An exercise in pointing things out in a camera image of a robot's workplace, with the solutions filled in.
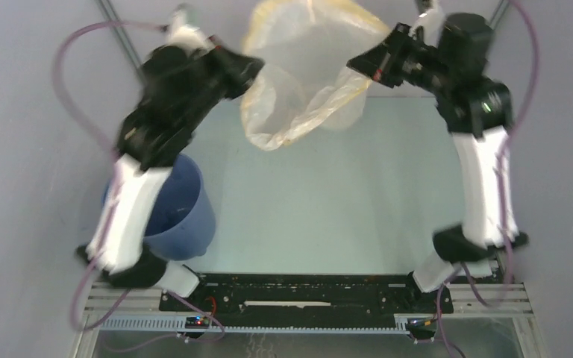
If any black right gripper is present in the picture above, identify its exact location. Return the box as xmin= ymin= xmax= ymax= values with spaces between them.
xmin=350 ymin=24 xmax=456 ymax=97

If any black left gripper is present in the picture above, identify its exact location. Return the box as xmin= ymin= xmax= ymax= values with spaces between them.
xmin=177 ymin=35 xmax=262 ymax=131

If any translucent yellowish trash bag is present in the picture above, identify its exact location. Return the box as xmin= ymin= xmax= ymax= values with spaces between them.
xmin=240 ymin=1 xmax=390 ymax=151

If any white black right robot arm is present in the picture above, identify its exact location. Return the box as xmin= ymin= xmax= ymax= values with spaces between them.
xmin=347 ymin=13 xmax=529 ymax=312

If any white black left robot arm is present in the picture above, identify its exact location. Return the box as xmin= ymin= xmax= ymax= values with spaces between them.
xmin=75 ymin=45 xmax=266 ymax=311

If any blue plastic trash bin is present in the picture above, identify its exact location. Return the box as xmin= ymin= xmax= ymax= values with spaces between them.
xmin=87 ymin=154 xmax=216 ymax=263

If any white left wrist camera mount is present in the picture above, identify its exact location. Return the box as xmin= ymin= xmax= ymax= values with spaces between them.
xmin=165 ymin=2 xmax=215 ymax=54

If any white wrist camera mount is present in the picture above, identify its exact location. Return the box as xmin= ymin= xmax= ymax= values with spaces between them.
xmin=165 ymin=2 xmax=215 ymax=54
xmin=410 ymin=0 xmax=445 ymax=40

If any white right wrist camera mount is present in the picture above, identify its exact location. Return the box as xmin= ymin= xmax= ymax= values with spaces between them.
xmin=410 ymin=0 xmax=445 ymax=40

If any right corner aluminium post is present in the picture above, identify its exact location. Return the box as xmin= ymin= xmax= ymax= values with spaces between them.
xmin=489 ymin=0 xmax=510 ymax=28

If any corner aluminium post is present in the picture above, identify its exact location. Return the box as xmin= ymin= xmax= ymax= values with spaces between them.
xmin=489 ymin=0 xmax=510 ymax=28
xmin=94 ymin=0 xmax=145 ymax=84

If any left corner aluminium post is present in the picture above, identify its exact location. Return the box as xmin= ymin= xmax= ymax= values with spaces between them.
xmin=94 ymin=0 xmax=145 ymax=84

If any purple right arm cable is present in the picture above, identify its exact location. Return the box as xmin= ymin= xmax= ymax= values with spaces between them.
xmin=432 ymin=0 xmax=540 ymax=358

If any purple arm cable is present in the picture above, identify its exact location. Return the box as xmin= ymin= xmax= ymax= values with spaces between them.
xmin=51 ymin=20 xmax=225 ymax=347
xmin=432 ymin=0 xmax=540 ymax=358

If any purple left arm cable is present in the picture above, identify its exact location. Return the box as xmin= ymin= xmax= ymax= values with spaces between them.
xmin=51 ymin=20 xmax=225 ymax=347

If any aluminium frame rail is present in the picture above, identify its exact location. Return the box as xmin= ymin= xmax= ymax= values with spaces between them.
xmin=448 ymin=283 xmax=533 ymax=318

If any light blue slotted cable duct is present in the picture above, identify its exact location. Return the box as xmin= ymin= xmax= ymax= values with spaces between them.
xmin=100 ymin=315 xmax=409 ymax=335

